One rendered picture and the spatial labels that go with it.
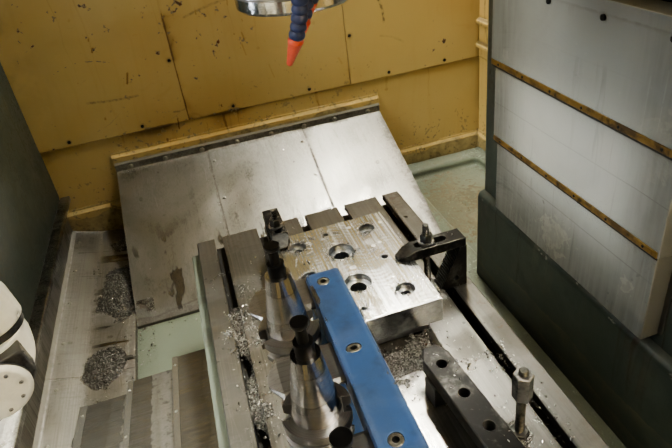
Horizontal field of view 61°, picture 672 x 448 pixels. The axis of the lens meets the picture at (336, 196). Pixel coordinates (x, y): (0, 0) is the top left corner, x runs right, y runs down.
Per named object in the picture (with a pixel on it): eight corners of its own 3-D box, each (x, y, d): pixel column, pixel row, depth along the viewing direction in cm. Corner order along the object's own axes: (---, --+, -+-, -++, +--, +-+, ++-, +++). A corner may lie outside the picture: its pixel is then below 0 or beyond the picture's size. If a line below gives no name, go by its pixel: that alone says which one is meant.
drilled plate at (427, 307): (312, 360, 92) (308, 338, 90) (276, 260, 116) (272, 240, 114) (442, 319, 97) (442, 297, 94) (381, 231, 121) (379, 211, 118)
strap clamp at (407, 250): (403, 302, 107) (398, 237, 99) (396, 292, 110) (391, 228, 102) (466, 283, 110) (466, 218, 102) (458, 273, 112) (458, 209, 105)
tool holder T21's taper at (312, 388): (344, 426, 48) (334, 370, 44) (291, 433, 48) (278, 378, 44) (339, 384, 52) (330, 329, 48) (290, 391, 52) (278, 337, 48)
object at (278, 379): (274, 408, 52) (272, 402, 52) (263, 366, 57) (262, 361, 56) (346, 384, 54) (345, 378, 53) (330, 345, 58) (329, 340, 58)
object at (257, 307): (253, 328, 61) (252, 323, 61) (246, 298, 66) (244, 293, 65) (316, 310, 63) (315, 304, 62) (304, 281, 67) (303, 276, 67)
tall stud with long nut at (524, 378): (515, 444, 80) (520, 380, 73) (505, 428, 82) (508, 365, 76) (533, 437, 80) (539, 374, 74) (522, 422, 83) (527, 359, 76)
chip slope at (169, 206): (138, 376, 137) (102, 293, 123) (138, 231, 193) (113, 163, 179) (473, 275, 154) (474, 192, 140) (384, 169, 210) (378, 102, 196)
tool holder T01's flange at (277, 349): (331, 349, 59) (328, 332, 57) (276, 374, 57) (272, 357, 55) (306, 313, 64) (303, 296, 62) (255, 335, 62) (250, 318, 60)
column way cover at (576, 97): (637, 348, 92) (707, 26, 65) (486, 205, 131) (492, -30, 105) (663, 339, 93) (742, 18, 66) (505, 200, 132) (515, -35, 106)
